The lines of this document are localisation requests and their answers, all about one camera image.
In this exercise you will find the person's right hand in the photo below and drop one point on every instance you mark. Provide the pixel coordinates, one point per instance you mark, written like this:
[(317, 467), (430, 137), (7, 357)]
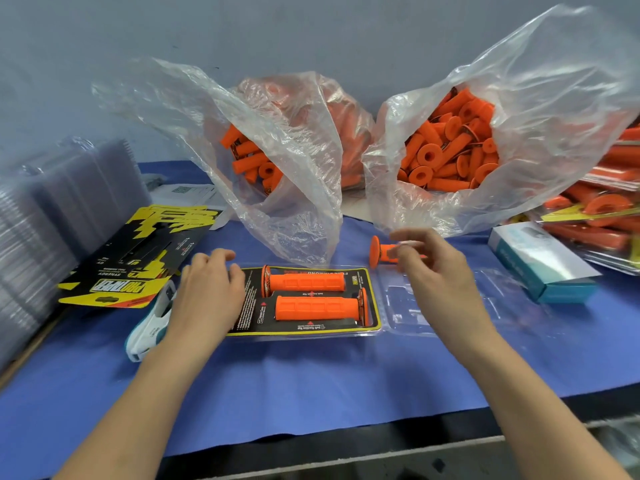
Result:
[(445, 290)]

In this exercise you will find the person's left hand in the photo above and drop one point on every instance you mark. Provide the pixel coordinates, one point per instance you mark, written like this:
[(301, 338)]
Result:
[(205, 305)]

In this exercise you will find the yellow black backing card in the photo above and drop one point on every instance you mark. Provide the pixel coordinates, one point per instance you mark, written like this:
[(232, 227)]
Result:
[(245, 310)]

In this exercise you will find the teal hand stapler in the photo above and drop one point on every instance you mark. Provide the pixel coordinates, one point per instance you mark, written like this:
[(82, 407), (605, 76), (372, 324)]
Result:
[(145, 330)]

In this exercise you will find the stack of clear blister shells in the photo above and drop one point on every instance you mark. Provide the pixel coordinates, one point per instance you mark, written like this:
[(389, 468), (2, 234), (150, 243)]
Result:
[(50, 225)]

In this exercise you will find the person's left forearm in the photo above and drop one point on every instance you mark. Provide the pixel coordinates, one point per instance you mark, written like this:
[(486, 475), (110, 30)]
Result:
[(125, 425)]

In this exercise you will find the person's right forearm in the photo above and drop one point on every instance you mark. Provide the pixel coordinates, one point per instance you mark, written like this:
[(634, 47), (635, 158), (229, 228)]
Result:
[(545, 420)]

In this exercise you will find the stack of yellow black cards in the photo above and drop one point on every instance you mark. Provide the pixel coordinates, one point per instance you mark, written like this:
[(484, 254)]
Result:
[(135, 255)]

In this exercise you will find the teal white cardboard box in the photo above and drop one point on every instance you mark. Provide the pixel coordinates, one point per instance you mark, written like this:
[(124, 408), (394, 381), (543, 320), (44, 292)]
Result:
[(540, 263)]

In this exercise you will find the white printed paper sheet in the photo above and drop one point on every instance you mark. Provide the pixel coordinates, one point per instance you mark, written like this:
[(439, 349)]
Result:
[(180, 193)]

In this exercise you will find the large clear plastic bag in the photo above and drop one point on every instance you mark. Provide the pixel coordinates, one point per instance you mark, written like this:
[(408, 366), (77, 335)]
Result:
[(570, 75)]

